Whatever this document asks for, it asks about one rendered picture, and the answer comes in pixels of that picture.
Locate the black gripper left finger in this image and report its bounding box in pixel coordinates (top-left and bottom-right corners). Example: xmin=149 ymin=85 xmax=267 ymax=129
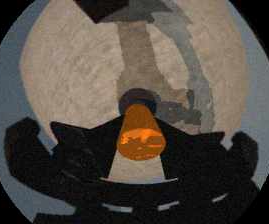
xmin=50 ymin=115 xmax=125 ymax=179

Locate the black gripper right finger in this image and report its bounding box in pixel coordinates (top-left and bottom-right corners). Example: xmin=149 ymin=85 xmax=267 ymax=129
xmin=154 ymin=117 xmax=224 ymax=180

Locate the orange knob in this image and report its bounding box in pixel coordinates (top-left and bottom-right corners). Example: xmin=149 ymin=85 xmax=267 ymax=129
xmin=117 ymin=104 xmax=166 ymax=161

